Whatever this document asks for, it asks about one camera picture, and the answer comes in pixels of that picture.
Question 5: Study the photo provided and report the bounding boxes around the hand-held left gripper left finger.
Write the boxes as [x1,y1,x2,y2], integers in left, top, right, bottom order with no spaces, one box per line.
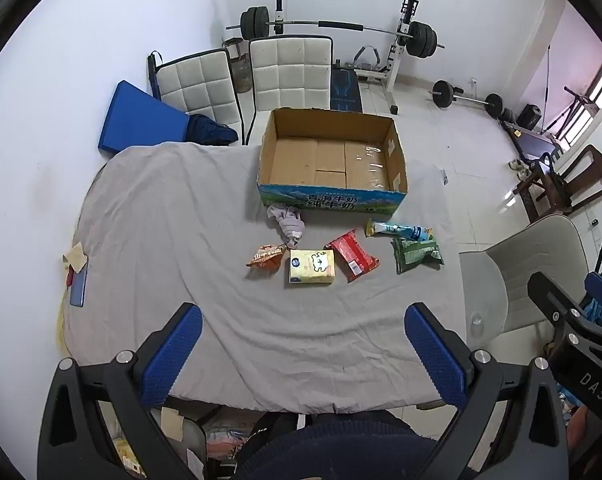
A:
[37,302,204,480]

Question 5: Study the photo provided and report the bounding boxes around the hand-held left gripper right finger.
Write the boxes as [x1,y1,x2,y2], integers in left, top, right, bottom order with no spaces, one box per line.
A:
[403,302,568,480]

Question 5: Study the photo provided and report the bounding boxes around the green snack packet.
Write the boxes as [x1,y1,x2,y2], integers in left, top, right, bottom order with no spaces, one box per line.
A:
[391,237,444,275]

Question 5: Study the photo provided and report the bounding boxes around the red snack packet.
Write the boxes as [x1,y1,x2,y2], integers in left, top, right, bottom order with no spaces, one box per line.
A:
[325,229,380,283]

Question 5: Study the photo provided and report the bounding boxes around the light blue snack packet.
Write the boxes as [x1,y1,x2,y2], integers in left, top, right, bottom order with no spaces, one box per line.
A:
[365,218,434,242]

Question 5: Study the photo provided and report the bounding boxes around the orange snack packet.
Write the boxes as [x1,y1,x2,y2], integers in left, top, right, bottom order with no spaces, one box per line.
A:
[246,242,288,270]

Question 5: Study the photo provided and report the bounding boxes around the yellow tissue pack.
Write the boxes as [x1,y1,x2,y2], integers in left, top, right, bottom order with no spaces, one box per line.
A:
[287,248,336,287]

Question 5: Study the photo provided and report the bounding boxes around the grey sock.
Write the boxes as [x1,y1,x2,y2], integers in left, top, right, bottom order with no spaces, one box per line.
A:
[267,205,306,251]

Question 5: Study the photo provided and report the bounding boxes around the cardboard box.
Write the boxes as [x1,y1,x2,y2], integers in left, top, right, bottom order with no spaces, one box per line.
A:
[257,107,408,217]

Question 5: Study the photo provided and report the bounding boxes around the beige plastic chair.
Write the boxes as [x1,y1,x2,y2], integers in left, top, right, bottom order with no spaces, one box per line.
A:
[458,215,602,336]

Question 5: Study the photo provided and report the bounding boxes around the dark wooden chair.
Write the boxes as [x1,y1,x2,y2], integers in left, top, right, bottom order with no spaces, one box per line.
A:
[514,144,602,223]

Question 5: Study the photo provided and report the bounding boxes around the grey table cloth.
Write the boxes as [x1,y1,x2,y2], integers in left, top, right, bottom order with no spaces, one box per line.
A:
[61,141,474,413]

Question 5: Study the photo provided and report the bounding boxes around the blue phone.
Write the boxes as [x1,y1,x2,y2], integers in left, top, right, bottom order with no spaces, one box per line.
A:
[70,265,88,307]

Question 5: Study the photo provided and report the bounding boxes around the person's dark navy clothing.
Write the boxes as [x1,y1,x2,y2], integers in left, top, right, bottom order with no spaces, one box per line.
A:
[233,410,434,480]

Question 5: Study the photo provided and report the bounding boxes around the black treadmill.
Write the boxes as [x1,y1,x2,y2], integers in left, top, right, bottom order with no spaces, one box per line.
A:
[501,120,564,161]

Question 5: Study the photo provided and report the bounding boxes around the small black speaker box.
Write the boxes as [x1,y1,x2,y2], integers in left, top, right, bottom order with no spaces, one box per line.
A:
[518,104,542,130]

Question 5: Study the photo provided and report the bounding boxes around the black tripod stand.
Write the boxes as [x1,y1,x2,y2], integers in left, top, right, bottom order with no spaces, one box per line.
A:
[564,85,598,133]

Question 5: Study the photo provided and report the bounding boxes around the thin upright pole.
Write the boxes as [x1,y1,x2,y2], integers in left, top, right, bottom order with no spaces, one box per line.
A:
[542,45,552,126]

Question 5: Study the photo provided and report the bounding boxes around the dark blue cloth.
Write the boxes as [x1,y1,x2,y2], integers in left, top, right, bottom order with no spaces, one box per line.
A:
[186,114,239,146]

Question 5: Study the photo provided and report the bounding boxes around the short barbell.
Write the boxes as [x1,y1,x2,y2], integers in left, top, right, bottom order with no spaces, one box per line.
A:
[427,80,504,120]

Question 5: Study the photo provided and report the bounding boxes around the blue foam mat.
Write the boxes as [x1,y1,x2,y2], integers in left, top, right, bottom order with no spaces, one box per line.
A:
[97,80,192,153]

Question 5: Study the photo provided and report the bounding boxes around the small white padded chair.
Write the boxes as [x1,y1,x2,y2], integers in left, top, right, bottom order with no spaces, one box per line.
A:
[148,49,244,143]

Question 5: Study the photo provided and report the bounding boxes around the black weight bench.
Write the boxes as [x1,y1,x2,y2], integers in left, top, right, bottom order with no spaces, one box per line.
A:
[329,67,364,112]

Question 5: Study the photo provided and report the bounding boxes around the black folded pole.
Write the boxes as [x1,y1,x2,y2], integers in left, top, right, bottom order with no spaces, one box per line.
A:
[148,50,163,102]

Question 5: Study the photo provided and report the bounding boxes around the white barbell rack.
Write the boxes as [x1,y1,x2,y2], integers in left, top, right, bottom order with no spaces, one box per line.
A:
[273,0,417,116]

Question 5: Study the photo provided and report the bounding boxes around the brown water jug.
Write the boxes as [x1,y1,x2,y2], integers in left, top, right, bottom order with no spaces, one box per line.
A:
[229,55,254,93]

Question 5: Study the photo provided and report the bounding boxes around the long barbell with black plates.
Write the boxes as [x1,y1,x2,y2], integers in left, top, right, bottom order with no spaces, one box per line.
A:
[226,6,444,58]

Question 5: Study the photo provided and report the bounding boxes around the large white padded chair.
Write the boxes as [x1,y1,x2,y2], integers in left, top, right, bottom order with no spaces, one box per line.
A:
[246,35,334,143]

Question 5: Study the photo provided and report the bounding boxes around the yellow cable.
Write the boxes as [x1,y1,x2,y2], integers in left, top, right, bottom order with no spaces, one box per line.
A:
[55,285,69,356]

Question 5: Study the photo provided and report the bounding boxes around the grey exercise handle frame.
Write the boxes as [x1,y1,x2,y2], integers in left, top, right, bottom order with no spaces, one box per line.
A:
[351,45,382,73]

